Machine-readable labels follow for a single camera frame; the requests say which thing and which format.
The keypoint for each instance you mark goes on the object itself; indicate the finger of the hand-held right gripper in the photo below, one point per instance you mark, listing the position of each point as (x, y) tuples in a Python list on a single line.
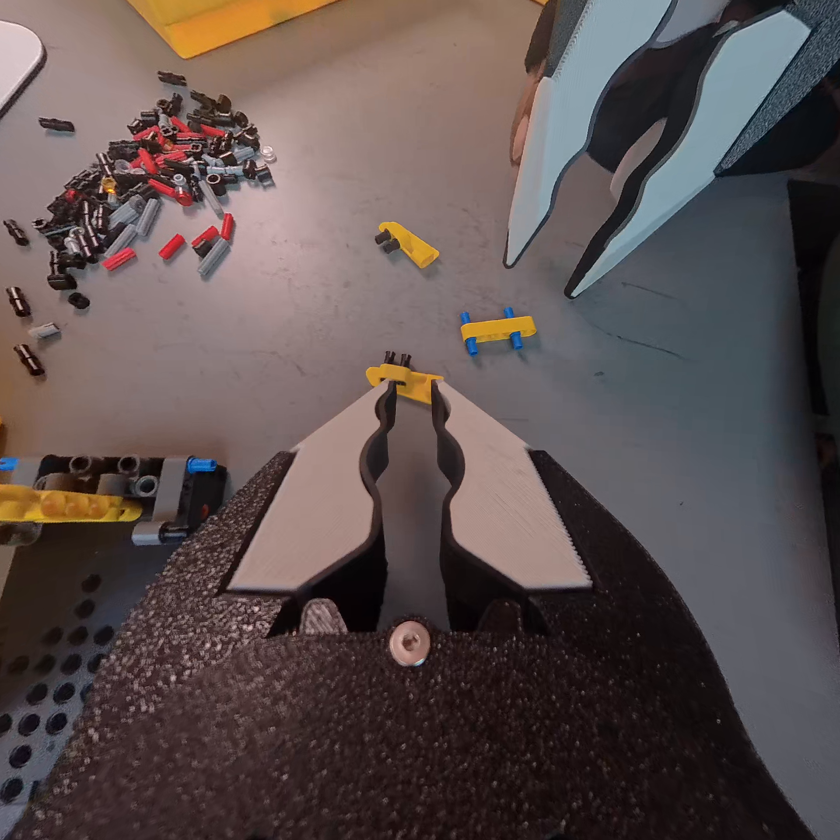
[(741, 98), (577, 98)]

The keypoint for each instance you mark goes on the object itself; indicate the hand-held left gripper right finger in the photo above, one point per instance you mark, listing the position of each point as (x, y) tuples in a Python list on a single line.
[(518, 525)]

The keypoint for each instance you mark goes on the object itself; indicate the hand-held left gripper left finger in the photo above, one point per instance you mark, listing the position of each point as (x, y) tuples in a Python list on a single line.
[(308, 525)]

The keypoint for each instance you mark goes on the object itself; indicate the yellow curved lego panel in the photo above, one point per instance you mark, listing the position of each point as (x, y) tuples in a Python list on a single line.
[(417, 248), (410, 382)]

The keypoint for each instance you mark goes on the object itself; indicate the yellow lego beam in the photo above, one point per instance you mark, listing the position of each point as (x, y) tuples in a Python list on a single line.
[(495, 328)]

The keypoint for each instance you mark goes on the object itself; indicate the pile of small lego connectors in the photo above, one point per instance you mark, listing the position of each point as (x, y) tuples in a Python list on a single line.
[(164, 164)]

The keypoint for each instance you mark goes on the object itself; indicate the black and yellow lego assembly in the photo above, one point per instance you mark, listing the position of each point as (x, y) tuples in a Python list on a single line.
[(65, 577)]

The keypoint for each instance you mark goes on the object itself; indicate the person's right hand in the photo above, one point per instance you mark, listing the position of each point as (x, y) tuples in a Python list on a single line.
[(520, 124)]

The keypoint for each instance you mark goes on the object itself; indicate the yellow plastic bin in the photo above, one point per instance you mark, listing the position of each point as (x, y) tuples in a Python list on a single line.
[(229, 23)]

